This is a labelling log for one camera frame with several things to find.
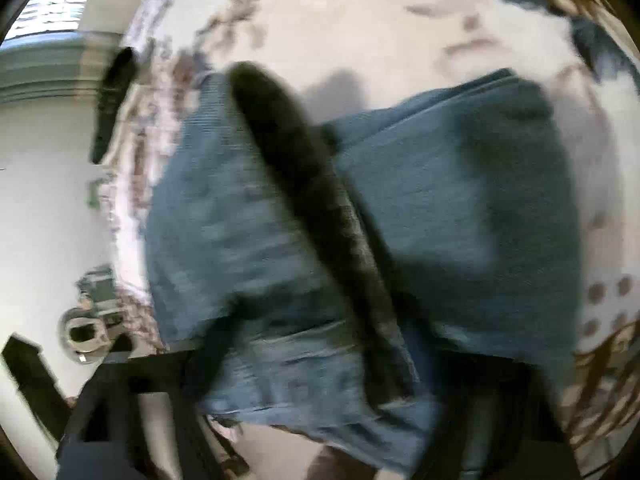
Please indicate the white plastic bucket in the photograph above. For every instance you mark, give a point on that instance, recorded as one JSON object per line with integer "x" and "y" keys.
{"x": 80, "y": 332}

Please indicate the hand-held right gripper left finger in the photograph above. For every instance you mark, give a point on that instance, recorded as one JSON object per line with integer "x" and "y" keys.
{"x": 212, "y": 360}

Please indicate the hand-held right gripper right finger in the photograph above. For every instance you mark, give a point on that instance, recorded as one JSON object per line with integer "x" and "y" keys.
{"x": 500, "y": 410}

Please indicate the barred window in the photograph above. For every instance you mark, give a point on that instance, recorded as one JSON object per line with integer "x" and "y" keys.
{"x": 50, "y": 0}

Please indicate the dark blue folded jeans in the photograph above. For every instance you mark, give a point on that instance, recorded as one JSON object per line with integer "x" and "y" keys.
{"x": 112, "y": 100}

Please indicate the light blue jeans pants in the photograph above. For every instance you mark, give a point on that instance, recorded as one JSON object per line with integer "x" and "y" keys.
{"x": 450, "y": 185}

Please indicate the teal curtain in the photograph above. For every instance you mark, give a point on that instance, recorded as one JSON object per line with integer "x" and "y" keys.
{"x": 40, "y": 70}

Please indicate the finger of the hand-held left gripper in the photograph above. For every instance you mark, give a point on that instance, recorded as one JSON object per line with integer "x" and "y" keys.
{"x": 35, "y": 380}

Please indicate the bed with floral sheet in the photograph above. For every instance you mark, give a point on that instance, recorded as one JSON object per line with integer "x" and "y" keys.
{"x": 375, "y": 20}

